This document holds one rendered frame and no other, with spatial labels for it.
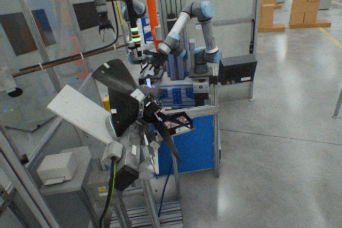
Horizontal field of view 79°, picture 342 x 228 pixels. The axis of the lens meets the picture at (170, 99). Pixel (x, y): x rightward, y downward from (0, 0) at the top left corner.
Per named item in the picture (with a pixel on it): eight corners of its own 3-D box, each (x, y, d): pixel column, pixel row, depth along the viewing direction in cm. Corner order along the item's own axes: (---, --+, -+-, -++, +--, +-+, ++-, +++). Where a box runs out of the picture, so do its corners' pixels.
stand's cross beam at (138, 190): (118, 198, 144) (116, 194, 142) (118, 193, 147) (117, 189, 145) (145, 194, 144) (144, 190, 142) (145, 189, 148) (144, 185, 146)
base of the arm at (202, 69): (193, 69, 209) (193, 59, 204) (209, 68, 206) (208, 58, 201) (192, 74, 195) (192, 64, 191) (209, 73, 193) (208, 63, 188)
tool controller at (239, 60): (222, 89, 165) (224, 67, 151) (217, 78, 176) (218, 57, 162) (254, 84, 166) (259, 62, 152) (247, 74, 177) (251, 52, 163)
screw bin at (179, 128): (167, 137, 154) (166, 129, 150) (160, 125, 168) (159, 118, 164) (194, 128, 159) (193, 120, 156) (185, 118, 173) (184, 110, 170)
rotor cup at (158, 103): (133, 119, 112) (149, 103, 108) (129, 102, 122) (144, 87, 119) (153, 127, 121) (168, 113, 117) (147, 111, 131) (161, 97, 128)
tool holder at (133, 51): (134, 62, 110) (131, 43, 105) (127, 60, 115) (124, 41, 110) (148, 57, 115) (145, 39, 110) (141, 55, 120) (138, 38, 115)
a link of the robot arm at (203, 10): (210, 57, 196) (197, -2, 161) (224, 59, 186) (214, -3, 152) (203, 64, 190) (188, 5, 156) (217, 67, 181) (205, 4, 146)
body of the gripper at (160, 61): (158, 71, 140) (170, 57, 141) (150, 63, 135) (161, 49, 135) (154, 69, 146) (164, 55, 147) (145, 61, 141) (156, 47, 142)
